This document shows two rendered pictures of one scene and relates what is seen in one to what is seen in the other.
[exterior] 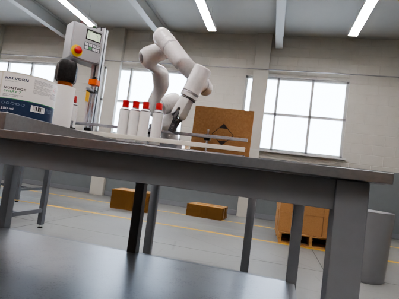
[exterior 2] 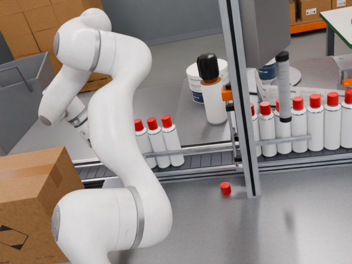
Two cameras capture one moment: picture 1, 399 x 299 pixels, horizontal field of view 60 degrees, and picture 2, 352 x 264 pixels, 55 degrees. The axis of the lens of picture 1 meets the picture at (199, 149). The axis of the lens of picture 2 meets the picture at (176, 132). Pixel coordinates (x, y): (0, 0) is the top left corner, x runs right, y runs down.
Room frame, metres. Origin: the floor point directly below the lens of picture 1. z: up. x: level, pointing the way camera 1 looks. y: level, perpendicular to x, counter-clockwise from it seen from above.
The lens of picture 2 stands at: (2.70, 0.43, 1.64)
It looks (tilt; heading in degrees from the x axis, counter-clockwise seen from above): 31 degrees down; 181
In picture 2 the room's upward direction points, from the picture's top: 15 degrees counter-clockwise
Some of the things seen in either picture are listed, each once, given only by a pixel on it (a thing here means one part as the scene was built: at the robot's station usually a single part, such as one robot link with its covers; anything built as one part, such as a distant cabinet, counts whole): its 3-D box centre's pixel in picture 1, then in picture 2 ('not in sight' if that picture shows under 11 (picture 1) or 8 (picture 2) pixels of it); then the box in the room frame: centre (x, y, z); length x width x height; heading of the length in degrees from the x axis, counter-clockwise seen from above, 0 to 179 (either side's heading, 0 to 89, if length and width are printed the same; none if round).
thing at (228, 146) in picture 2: (138, 129); (155, 154); (1.68, 0.31, 0.96); 1.07 x 0.01 x 0.01; 77
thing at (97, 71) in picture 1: (94, 88); (242, 106); (1.86, 0.61, 1.17); 0.04 x 0.04 x 0.67; 77
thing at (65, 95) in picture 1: (63, 95); (212, 88); (1.42, 0.59, 1.03); 0.09 x 0.09 x 0.30
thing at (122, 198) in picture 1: (133, 199); not in sight; (5.96, 1.00, 0.16); 0.64 x 0.53 x 0.31; 82
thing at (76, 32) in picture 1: (83, 45); (256, 20); (1.82, 0.69, 1.38); 0.17 x 0.10 x 0.19; 132
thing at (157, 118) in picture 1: (157, 124); not in sight; (1.63, 0.22, 0.98); 0.05 x 0.05 x 0.20
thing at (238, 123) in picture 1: (222, 137); (25, 208); (1.85, -0.12, 0.99); 0.30 x 0.24 x 0.27; 82
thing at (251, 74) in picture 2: not in sight; (267, 78); (1.17, 0.91, 0.89); 0.31 x 0.31 x 0.01
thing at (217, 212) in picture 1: (207, 210); not in sight; (6.18, -0.28, 0.10); 0.64 x 0.52 x 0.20; 75
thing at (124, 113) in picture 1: (123, 121); (172, 141); (1.66, 0.38, 0.98); 0.05 x 0.05 x 0.20
